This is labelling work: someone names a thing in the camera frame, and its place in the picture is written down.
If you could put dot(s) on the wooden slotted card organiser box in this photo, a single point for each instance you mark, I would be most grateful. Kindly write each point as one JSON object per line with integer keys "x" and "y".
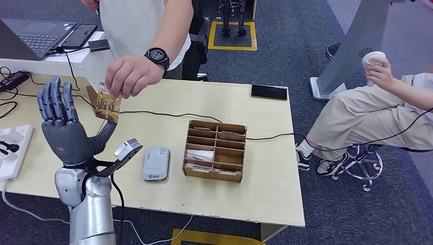
{"x": 216, "y": 177}

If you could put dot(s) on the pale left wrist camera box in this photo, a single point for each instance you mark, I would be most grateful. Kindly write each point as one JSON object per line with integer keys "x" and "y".
{"x": 128, "y": 149}

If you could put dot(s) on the yellow floor tape square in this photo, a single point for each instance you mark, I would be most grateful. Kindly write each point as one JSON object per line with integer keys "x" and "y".
{"x": 213, "y": 37}

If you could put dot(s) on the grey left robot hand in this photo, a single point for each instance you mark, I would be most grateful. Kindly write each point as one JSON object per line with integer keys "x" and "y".
{"x": 66, "y": 138}

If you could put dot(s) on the white handheld controller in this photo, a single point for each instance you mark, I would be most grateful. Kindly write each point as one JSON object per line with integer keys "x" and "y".
{"x": 372, "y": 55}

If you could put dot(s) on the small black box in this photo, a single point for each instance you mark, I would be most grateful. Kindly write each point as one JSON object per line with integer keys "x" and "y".
{"x": 99, "y": 45}

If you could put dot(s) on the black wristwatch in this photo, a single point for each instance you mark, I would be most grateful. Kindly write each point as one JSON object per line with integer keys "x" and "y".
{"x": 157, "y": 56}

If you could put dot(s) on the key cards in organiser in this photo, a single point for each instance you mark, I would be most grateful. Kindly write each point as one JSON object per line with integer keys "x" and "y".
{"x": 230, "y": 172}

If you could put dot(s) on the black rounded floor object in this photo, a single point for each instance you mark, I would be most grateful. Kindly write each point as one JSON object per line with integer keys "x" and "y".
{"x": 333, "y": 50}

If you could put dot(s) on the chrome wheeled stool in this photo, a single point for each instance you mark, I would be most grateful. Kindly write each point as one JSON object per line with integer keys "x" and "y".
{"x": 363, "y": 167}

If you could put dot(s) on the black smartphone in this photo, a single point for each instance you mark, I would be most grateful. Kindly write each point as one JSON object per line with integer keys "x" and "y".
{"x": 269, "y": 92}

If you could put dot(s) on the seated person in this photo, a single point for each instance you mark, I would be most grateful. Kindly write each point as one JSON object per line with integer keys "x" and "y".
{"x": 365, "y": 118}

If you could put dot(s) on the seated person's hand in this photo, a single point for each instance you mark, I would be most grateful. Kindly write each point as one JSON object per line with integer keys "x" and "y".
{"x": 380, "y": 74}

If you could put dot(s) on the black tablet device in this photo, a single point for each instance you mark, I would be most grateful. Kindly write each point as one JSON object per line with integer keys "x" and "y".
{"x": 79, "y": 35}

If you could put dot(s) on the person's right hand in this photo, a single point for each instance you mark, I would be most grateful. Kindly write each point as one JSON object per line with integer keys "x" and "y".
{"x": 90, "y": 4}

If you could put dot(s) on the black plug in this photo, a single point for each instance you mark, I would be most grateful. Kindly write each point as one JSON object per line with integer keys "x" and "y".
{"x": 10, "y": 147}

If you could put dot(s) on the grey laptop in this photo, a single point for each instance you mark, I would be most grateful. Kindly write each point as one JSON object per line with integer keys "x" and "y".
{"x": 37, "y": 37}

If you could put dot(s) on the small black humanoid robot legs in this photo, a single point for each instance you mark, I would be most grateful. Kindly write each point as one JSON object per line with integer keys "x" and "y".
{"x": 226, "y": 20}

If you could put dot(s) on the grey white card reader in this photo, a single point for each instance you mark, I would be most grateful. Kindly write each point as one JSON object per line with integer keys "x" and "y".
{"x": 155, "y": 164}

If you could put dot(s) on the seated person's forearm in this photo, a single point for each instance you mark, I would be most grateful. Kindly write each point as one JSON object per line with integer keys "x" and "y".
{"x": 411, "y": 93}

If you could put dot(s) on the autumn trees picture ID card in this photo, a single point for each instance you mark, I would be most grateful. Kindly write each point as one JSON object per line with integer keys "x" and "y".
{"x": 109, "y": 108}

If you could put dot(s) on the brown cardboard piece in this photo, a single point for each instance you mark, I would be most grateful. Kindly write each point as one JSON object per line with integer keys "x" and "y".
{"x": 91, "y": 96}

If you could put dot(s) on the black office chair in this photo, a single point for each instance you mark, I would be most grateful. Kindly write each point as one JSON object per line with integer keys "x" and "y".
{"x": 198, "y": 40}

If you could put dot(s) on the white power strip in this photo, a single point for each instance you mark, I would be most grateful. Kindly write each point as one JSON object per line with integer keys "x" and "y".
{"x": 20, "y": 148}

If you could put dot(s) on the person's left hand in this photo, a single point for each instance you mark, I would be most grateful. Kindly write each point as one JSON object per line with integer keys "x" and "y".
{"x": 133, "y": 74}

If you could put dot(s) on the white cards in organiser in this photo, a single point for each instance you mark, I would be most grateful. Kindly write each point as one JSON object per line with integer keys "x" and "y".
{"x": 200, "y": 155}

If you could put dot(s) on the black power adapter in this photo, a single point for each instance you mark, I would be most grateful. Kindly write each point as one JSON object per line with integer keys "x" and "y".
{"x": 13, "y": 80}

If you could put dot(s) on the person's left forearm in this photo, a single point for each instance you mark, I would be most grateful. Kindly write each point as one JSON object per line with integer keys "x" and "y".
{"x": 176, "y": 23}

